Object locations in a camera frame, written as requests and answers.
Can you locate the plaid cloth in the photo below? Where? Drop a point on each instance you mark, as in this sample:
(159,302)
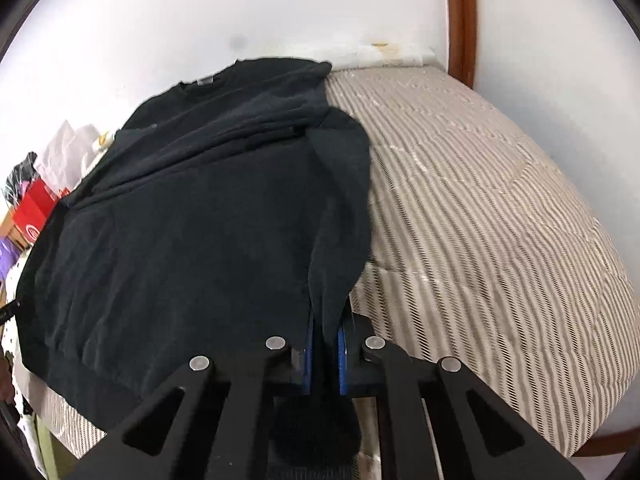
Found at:
(20,180)

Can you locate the white polka-dot pillow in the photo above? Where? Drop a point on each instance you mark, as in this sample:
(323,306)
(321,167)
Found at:
(27,440)

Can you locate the wooden baseboard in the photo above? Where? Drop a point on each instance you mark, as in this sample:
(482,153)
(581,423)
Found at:
(600,451)

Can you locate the green bedsheet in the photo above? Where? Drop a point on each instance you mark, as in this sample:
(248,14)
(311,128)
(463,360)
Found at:
(55,455)

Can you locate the purple cloth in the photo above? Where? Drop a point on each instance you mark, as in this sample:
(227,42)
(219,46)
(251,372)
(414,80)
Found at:
(6,260)

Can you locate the striped quilted mat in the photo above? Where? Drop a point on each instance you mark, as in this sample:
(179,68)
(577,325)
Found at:
(475,210)

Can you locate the wooden door frame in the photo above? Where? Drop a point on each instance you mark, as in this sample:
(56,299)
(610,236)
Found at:
(460,20)

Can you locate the red paper bag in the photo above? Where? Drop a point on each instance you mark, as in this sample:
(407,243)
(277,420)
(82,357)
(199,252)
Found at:
(35,210)

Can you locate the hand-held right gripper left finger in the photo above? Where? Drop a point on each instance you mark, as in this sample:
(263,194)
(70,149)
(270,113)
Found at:
(308,360)

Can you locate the person's left forearm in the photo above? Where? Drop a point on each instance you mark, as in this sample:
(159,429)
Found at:
(6,375)

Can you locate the white plastic bag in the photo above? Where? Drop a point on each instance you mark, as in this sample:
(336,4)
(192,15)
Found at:
(65,155)

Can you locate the black sweatshirt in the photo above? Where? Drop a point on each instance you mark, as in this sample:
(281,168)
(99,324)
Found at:
(175,235)

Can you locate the white duck-print roll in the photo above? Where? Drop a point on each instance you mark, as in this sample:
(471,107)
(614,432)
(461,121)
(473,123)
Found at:
(380,55)

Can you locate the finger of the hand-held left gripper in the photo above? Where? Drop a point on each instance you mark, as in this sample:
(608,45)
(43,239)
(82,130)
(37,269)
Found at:
(9,311)

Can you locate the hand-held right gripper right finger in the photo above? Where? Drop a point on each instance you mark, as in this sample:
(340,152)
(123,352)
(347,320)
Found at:
(343,365)

